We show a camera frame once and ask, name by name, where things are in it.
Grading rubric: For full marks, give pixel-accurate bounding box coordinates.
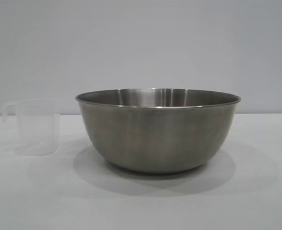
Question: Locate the stainless steel mixing bowl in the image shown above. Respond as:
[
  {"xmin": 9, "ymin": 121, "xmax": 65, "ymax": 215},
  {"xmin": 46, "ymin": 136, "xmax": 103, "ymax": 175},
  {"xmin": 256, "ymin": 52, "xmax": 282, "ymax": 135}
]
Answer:
[{"xmin": 74, "ymin": 87, "xmax": 242, "ymax": 173}]

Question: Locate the translucent plastic measuring cup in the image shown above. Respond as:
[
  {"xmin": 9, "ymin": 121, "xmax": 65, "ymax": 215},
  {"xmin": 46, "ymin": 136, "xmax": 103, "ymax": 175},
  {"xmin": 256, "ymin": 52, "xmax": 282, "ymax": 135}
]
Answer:
[{"xmin": 2, "ymin": 98, "xmax": 60, "ymax": 155}]

